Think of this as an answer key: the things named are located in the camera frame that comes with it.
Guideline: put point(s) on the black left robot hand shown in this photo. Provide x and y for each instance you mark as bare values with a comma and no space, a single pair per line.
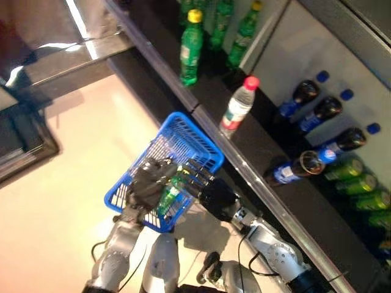
146,189

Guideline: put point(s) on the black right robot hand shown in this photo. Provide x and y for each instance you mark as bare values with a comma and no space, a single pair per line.
218,195

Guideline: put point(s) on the blue plastic shopping basket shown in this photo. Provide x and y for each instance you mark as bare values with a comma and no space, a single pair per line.
111,198

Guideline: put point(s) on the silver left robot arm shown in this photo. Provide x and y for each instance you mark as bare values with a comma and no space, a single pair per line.
116,253

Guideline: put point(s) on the black robot foot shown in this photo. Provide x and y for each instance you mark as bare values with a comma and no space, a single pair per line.
209,268

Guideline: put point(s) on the silver left robot leg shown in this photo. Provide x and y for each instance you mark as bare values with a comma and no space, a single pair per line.
160,265

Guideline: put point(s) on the silver robot leg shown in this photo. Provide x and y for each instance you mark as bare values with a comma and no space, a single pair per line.
241,277
160,265

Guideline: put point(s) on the uncapped pepsi cola bottle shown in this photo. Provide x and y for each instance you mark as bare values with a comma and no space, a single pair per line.
293,171

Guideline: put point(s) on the silver right robot leg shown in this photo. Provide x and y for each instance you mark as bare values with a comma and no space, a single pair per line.
241,277

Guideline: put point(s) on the red cap water bottle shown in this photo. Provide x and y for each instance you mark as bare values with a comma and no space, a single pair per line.
238,107

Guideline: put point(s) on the black shelf base board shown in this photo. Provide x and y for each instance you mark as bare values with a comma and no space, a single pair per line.
146,82

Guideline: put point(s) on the pepsi cola bottle blue cap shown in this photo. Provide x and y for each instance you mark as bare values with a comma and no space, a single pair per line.
345,143
320,113
297,97

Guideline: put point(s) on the lying green Sprite bottles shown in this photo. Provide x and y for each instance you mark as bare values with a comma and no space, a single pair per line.
345,169

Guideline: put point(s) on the green soda can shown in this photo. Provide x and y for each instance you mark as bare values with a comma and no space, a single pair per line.
382,218
357,183
371,200

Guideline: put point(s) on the dark side plinth beam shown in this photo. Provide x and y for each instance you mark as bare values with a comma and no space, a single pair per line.
76,61

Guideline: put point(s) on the black shelf board clear rail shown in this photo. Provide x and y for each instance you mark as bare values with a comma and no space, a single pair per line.
265,131
165,45
351,18

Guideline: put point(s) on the black low shelf with rail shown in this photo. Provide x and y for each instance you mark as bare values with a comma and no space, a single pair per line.
24,143

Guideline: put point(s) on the black metal frame bar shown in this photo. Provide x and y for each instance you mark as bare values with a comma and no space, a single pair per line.
78,18

